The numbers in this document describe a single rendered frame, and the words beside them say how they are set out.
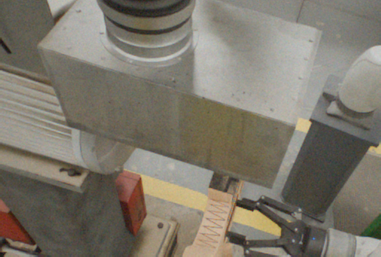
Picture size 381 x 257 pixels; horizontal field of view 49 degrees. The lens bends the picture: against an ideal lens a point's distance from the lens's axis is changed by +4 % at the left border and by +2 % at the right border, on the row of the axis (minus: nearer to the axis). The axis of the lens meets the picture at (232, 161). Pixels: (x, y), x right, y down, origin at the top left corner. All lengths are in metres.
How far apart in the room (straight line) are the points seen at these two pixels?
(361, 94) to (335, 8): 1.95
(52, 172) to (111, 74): 0.46
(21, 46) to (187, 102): 0.30
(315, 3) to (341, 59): 0.61
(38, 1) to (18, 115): 0.24
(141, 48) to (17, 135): 0.38
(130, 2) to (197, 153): 0.20
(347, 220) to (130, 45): 1.87
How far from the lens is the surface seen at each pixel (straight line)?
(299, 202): 2.09
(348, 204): 2.27
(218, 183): 0.69
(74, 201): 1.08
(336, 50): 3.06
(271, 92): 0.47
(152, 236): 1.70
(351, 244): 0.89
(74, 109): 0.58
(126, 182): 1.45
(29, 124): 0.77
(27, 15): 0.63
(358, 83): 1.52
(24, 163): 0.93
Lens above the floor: 1.86
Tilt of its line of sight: 56 degrees down
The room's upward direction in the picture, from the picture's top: 11 degrees clockwise
